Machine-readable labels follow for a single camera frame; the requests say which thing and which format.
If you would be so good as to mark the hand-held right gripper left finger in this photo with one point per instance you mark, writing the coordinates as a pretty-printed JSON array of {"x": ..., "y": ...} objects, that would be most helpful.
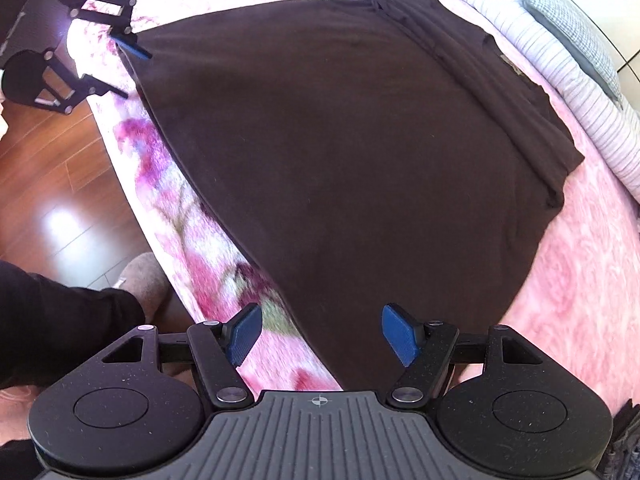
[{"x": 244, "y": 332}]

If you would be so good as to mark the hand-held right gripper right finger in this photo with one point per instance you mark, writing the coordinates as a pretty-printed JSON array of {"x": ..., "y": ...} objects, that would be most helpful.
[{"x": 400, "y": 332}]

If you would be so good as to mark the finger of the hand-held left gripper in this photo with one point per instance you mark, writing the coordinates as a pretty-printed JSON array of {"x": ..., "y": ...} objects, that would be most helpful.
[
  {"x": 75, "y": 85},
  {"x": 131, "y": 45}
]

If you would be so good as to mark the brown long-sleeved shirt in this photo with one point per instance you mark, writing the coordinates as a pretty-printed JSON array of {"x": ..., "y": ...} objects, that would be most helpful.
[{"x": 325, "y": 160}]

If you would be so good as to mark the grey fuzzy slipper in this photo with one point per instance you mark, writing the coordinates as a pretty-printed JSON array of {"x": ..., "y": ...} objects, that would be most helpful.
[{"x": 145, "y": 280}]

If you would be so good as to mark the pink floral blanket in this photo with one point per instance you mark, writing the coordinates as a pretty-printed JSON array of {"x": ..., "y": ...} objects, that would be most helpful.
[{"x": 575, "y": 285}]

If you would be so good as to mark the person's black pants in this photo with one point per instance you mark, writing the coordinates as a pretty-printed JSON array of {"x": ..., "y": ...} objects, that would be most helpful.
[{"x": 60, "y": 325}]

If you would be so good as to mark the dark grey cloth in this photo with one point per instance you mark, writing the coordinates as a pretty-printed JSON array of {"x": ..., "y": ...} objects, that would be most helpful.
[{"x": 626, "y": 440}]

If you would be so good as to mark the grey striped quilt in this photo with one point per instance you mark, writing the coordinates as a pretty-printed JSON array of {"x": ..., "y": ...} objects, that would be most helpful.
[{"x": 565, "y": 80}]

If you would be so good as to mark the grey checked pillow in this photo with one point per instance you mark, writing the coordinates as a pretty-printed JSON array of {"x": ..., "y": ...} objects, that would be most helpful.
[{"x": 565, "y": 15}]

